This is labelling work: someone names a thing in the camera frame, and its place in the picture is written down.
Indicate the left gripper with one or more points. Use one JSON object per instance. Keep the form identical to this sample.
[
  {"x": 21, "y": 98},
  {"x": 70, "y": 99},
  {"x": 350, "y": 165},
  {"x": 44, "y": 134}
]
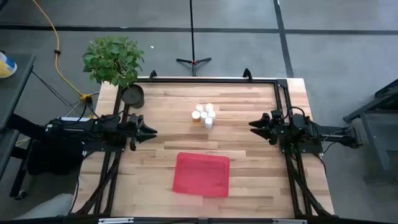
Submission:
[{"x": 133, "y": 129}]

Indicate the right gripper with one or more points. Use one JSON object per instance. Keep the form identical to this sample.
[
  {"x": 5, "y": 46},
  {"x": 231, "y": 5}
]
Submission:
[{"x": 278, "y": 129}]

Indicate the orange pill bottle white cap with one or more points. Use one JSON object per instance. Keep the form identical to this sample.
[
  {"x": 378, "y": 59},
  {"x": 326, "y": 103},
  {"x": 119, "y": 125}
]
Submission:
[{"x": 196, "y": 115}]

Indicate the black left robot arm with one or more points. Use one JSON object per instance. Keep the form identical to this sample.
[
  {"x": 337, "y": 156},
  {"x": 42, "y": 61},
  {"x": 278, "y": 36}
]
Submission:
[{"x": 93, "y": 126}]

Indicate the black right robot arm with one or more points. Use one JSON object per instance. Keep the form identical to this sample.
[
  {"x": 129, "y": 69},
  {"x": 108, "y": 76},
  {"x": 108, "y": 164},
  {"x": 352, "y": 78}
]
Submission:
[{"x": 335, "y": 133}]

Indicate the red plastic basket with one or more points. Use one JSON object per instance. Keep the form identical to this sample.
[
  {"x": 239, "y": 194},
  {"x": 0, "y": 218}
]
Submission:
[{"x": 201, "y": 174}]

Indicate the black plant pot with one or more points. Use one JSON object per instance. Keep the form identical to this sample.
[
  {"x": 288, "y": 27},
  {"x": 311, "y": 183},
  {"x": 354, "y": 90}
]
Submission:
[{"x": 133, "y": 96}]

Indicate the white paper sheet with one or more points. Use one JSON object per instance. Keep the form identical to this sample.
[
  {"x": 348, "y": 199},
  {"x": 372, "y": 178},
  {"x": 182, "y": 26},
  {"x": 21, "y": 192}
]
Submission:
[{"x": 73, "y": 119}]

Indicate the green leafy plant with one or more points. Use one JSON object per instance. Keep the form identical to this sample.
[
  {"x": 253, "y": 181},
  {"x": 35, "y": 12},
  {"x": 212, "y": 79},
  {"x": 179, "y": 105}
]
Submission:
[{"x": 112, "y": 59}]

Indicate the black tripod stand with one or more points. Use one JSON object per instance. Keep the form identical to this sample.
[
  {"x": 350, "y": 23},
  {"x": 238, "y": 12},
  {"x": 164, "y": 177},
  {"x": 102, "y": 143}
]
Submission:
[{"x": 193, "y": 61}]

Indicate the black bag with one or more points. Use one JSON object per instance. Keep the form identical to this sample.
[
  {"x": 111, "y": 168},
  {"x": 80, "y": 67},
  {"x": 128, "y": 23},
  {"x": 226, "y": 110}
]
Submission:
[{"x": 53, "y": 158}]

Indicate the dark metal cart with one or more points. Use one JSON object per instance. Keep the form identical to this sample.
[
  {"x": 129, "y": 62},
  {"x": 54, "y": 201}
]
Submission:
[{"x": 373, "y": 130}]

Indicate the person's leg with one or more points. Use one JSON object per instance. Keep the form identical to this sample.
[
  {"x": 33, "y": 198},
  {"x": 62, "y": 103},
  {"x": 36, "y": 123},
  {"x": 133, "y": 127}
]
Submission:
[{"x": 46, "y": 205}]

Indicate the dark grey side table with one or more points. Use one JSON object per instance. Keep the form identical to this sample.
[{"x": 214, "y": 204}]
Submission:
[{"x": 15, "y": 90}]

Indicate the yellow and blue object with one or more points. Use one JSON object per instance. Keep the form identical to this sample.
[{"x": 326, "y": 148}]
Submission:
[{"x": 6, "y": 67}]

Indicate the black frame clamp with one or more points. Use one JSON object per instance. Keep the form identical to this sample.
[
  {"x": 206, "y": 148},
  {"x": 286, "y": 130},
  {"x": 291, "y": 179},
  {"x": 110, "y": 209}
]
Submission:
[
  {"x": 152, "y": 74},
  {"x": 247, "y": 74}
]

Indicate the black aluminium table frame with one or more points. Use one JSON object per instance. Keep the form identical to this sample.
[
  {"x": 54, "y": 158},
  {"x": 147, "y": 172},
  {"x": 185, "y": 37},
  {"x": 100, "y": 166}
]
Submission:
[{"x": 217, "y": 81}]

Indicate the silver metal bracket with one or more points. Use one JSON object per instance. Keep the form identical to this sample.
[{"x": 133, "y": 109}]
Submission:
[
  {"x": 115, "y": 220},
  {"x": 289, "y": 221}
]

